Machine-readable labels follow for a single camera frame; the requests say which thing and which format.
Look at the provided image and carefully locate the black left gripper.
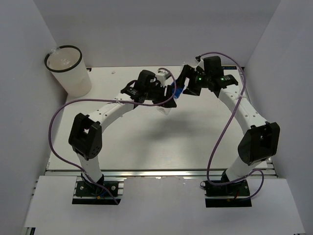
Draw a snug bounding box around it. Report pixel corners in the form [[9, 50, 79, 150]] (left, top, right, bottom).
[[144, 82, 176, 108]]

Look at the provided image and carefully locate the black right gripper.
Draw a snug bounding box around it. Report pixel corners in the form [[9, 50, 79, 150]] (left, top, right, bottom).
[[171, 65, 211, 96]]

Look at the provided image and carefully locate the blue label Pocari Sweat bottle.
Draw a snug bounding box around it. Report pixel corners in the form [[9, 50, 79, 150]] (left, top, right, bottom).
[[156, 82, 185, 115]]

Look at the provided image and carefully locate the clear bottle with blue-white cap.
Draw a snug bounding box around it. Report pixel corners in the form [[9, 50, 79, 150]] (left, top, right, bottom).
[[47, 46, 76, 68]]

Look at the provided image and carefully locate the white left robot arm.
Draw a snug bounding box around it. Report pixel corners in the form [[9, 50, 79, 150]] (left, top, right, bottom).
[[68, 69, 178, 195]]

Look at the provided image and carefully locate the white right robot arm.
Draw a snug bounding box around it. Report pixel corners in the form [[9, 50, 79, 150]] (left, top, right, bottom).
[[176, 56, 280, 195]]

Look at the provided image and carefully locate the white bin with black rim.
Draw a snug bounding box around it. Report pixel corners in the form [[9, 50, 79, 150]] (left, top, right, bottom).
[[44, 45, 92, 97]]

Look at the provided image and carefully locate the blue sticker on table corner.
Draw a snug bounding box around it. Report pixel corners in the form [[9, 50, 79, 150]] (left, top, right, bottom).
[[222, 66, 237, 70]]

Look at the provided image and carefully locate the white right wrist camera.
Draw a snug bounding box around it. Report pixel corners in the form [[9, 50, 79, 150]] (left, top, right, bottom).
[[195, 58, 204, 73]]

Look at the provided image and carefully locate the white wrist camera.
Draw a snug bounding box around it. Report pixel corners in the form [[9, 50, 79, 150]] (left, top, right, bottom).
[[195, 58, 204, 73], [156, 70, 171, 87]]

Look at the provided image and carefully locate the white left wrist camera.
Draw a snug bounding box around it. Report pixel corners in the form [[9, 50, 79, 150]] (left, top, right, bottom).
[[156, 70, 171, 87]]

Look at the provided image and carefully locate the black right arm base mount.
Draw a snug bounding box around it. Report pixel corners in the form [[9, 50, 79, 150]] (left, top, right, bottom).
[[200, 180, 252, 208]]

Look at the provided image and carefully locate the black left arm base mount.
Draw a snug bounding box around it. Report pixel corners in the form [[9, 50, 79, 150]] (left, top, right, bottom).
[[72, 180, 124, 206]]

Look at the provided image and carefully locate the aluminium table front rail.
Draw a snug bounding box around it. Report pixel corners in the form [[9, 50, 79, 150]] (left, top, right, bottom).
[[44, 168, 277, 179]]

